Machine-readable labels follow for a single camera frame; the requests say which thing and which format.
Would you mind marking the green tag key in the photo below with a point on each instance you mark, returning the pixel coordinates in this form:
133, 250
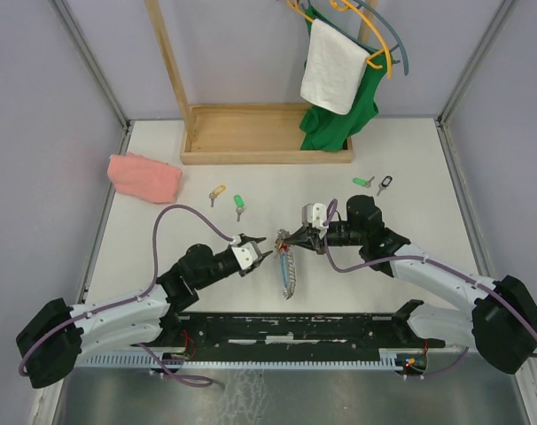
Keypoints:
240, 206
363, 182

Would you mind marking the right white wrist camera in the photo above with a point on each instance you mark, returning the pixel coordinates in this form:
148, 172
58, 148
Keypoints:
315, 215

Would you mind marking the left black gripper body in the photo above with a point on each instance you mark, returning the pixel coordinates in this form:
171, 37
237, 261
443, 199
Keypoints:
229, 268

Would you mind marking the metal keyring band blue handle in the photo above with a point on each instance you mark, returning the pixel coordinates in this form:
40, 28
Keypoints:
287, 267

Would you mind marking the white cable duct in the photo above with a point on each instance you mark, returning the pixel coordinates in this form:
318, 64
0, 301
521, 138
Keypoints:
387, 361

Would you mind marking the green tag key left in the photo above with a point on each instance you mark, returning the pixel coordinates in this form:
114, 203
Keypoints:
240, 206

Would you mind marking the green shirt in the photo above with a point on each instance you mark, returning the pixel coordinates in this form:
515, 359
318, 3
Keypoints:
327, 131

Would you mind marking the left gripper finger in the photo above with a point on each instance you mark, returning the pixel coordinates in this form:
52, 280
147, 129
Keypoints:
250, 239
262, 257

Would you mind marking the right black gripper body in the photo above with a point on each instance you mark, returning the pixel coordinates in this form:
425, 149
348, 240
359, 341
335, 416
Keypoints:
319, 243

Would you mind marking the white towel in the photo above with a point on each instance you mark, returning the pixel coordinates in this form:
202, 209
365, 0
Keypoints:
333, 71

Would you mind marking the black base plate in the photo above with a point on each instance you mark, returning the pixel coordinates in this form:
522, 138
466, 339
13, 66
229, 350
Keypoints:
288, 336

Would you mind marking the green tag key right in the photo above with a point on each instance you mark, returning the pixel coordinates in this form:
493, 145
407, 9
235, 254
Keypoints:
363, 182

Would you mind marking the yellow tag key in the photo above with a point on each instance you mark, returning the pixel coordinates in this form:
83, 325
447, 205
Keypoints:
215, 193

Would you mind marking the wooden rack frame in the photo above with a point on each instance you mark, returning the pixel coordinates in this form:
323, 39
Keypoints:
237, 134

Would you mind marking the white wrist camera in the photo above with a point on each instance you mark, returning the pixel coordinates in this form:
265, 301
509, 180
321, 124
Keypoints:
315, 215
237, 241

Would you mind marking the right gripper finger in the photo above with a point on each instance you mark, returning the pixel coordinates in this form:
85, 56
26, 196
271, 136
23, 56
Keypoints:
299, 236
310, 246

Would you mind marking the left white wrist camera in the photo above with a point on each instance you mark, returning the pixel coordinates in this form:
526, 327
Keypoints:
237, 241

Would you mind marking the grey-blue hanger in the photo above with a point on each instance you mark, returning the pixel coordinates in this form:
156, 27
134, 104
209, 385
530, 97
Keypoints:
366, 11

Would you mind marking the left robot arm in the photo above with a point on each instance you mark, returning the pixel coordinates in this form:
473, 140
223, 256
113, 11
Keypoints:
60, 336

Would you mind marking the black tag key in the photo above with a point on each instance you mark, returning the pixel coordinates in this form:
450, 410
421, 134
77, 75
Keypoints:
384, 184

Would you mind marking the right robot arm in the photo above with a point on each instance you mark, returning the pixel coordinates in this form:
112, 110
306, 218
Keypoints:
497, 318

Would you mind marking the pink folded cloth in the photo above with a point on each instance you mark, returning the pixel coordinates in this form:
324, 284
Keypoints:
144, 178

